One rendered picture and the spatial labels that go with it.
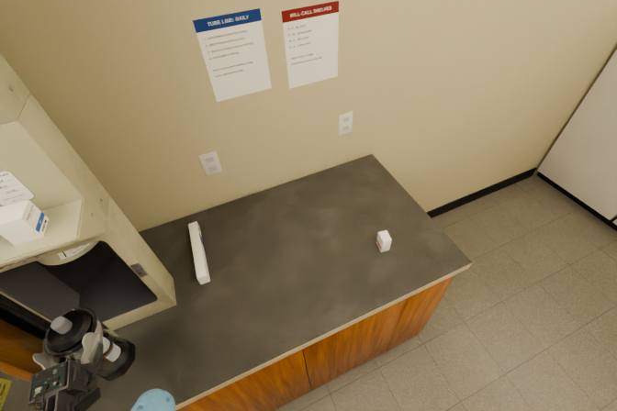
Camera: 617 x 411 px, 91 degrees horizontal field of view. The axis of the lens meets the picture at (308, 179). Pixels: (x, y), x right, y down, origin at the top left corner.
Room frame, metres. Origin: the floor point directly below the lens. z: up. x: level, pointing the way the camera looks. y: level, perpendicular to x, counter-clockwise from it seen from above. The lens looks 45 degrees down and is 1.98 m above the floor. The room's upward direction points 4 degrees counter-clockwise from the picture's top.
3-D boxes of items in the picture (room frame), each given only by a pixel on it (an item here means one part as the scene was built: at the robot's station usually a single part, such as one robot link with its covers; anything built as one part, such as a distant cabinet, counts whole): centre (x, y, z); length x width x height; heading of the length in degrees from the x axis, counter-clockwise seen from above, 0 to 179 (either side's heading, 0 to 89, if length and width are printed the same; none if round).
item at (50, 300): (0.53, 0.69, 1.19); 0.26 x 0.24 x 0.35; 110
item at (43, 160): (0.53, 0.69, 1.33); 0.32 x 0.25 x 0.77; 110
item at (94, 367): (0.21, 0.52, 1.24); 0.09 x 0.05 x 0.02; 176
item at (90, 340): (0.26, 0.52, 1.27); 0.09 x 0.03 x 0.06; 176
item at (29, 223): (0.39, 0.56, 1.54); 0.05 x 0.05 x 0.06; 18
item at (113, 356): (0.28, 0.58, 1.16); 0.11 x 0.11 x 0.21
